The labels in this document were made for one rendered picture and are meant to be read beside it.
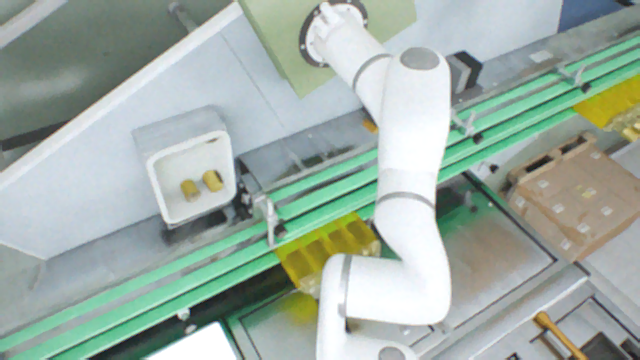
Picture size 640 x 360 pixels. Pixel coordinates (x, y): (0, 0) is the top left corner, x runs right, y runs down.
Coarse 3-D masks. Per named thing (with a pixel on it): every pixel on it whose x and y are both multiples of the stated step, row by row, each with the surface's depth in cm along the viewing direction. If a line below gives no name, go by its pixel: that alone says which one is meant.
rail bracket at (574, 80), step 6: (558, 66) 148; (582, 66) 141; (552, 72) 150; (558, 72) 149; (564, 72) 147; (576, 72) 144; (570, 78) 145; (576, 78) 144; (570, 84) 146; (576, 84) 145; (582, 84) 144; (588, 84) 143; (582, 90) 144; (588, 90) 143
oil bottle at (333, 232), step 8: (328, 224) 119; (336, 224) 119; (320, 232) 119; (328, 232) 117; (336, 232) 118; (344, 232) 118; (328, 240) 116; (336, 240) 116; (344, 240) 116; (352, 240) 117; (336, 248) 115; (344, 248) 115; (352, 248) 115
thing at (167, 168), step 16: (176, 144) 92; (192, 144) 93; (208, 144) 106; (224, 144) 99; (160, 160) 101; (176, 160) 104; (192, 160) 106; (208, 160) 109; (224, 160) 104; (160, 176) 104; (176, 176) 107; (192, 176) 110; (224, 176) 109; (160, 192) 97; (176, 192) 110; (208, 192) 111; (224, 192) 112; (160, 208) 101; (176, 208) 108; (192, 208) 108; (208, 208) 109
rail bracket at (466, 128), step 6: (450, 114) 130; (456, 120) 129; (468, 120) 125; (462, 126) 127; (468, 126) 126; (462, 132) 128; (468, 132) 127; (474, 132) 126; (474, 138) 125; (480, 138) 124
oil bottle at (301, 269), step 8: (296, 240) 116; (280, 248) 114; (288, 248) 114; (296, 248) 114; (304, 248) 114; (280, 256) 115; (288, 256) 112; (296, 256) 113; (304, 256) 113; (288, 264) 112; (296, 264) 111; (304, 264) 111; (312, 264) 111; (288, 272) 114; (296, 272) 110; (304, 272) 110; (312, 272) 110; (320, 272) 111; (296, 280) 111; (304, 280) 109; (312, 280) 109; (320, 280) 110; (304, 288) 109
